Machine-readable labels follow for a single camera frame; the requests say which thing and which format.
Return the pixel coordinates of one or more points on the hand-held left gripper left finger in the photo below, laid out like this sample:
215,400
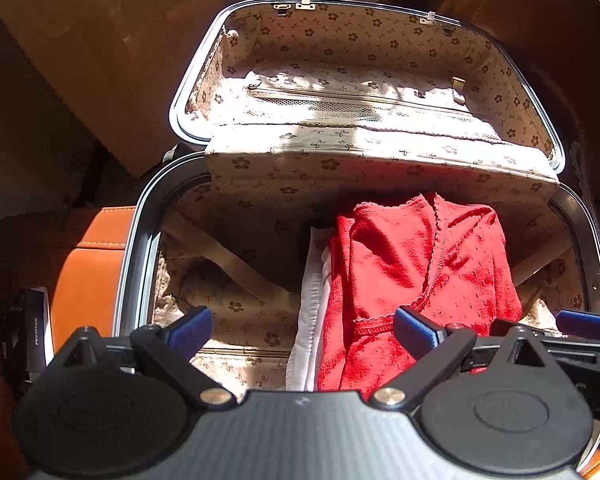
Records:
192,331

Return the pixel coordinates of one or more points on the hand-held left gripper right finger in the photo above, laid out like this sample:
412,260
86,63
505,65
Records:
414,331

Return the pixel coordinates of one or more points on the brown leather sofa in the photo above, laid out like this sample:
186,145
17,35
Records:
530,25

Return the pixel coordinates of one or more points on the white folded cloth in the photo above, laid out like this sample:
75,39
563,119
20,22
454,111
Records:
312,310

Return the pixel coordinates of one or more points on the red knit sweater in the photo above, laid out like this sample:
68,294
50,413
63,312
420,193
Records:
380,270

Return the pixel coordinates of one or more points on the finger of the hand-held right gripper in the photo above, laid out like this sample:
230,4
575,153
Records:
580,346
580,324

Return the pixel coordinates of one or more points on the silver suitcase floral lining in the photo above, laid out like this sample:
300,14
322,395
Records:
280,170

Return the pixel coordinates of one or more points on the orange leather stool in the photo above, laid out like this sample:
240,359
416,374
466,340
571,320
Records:
95,270

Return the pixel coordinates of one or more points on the black printed box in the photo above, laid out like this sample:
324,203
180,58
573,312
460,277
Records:
27,335

